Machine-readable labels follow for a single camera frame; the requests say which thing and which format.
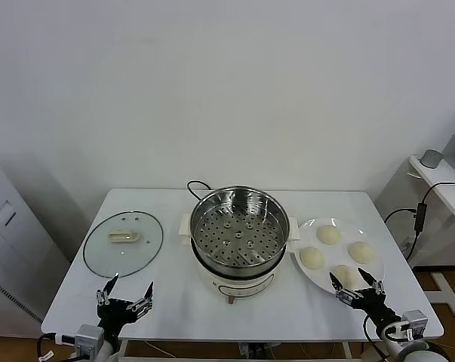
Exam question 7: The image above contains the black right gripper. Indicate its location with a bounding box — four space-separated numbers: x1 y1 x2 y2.
328 267 402 331

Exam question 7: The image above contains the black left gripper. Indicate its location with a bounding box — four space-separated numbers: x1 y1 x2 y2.
95 273 155 342

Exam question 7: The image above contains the white steamed baozi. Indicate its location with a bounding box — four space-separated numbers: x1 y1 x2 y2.
316 224 342 246
347 241 377 264
331 264 361 291
300 246 326 271

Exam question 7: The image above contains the round glass pot lid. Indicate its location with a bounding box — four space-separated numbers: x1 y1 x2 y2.
82 210 164 279

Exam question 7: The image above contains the stainless steel steamer basket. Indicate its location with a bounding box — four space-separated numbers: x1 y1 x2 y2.
191 184 291 267

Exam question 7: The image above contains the round white plate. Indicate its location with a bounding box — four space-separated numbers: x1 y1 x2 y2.
294 217 386 297

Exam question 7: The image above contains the cream electric cooking pot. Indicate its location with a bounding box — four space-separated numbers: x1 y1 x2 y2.
178 213 301 305

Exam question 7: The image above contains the white cabinet unit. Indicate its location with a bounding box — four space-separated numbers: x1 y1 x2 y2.
0 149 72 339

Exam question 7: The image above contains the white side desk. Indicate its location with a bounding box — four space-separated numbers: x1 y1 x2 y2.
407 152 455 327

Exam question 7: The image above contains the grey cylinder speaker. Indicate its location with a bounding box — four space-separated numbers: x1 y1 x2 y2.
420 149 444 169

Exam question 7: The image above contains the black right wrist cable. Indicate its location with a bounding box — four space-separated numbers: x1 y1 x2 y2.
362 314 387 356

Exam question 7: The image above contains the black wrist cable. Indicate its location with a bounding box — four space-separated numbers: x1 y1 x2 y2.
37 331 77 362
362 314 387 356

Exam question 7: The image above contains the white table frame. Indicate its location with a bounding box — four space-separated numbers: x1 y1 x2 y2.
112 339 355 362

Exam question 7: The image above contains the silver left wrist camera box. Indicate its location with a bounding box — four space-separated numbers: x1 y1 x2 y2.
74 324 105 357

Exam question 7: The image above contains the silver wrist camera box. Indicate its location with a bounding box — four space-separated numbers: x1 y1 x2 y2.
400 309 429 341
74 324 105 357

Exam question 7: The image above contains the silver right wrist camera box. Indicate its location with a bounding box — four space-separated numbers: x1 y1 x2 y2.
400 309 429 341

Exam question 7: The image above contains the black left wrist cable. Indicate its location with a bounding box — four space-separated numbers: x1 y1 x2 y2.
37 331 77 362

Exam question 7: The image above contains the black cable with adapter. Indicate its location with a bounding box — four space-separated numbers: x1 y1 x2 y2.
383 182 455 263

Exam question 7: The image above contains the black pot power cable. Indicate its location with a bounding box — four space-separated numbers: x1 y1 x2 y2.
186 180 210 201

